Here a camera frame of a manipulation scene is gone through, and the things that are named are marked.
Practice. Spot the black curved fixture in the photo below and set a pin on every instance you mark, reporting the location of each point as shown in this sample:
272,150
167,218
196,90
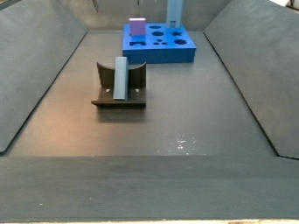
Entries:
134,88

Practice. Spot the purple rectangular block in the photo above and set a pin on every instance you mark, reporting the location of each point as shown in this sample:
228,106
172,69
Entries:
136,26

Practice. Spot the light blue rectangular block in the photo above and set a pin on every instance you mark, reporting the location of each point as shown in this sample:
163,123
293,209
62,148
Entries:
120,79

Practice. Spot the light blue double-round block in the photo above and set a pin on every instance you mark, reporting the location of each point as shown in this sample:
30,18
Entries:
173,13

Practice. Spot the blue shape sorter board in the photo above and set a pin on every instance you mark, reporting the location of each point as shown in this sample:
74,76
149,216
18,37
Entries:
163,45

